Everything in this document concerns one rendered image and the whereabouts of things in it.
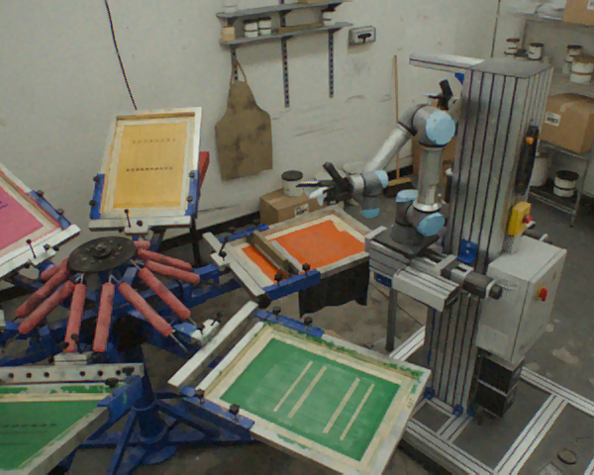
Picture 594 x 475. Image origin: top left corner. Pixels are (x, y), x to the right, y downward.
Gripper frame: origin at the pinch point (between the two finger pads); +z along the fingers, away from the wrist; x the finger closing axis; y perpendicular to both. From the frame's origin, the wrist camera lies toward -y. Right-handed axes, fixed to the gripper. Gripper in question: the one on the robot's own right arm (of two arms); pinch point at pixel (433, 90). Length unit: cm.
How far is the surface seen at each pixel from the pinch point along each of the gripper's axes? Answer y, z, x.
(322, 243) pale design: 61, -23, -88
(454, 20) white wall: 30, 231, 164
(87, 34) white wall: -50, 161, -180
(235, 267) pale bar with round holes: 45, -40, -141
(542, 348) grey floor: 175, -62, 40
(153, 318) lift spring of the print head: 32, -75, -183
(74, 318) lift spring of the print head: 21, -71, -213
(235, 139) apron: 64, 175, -93
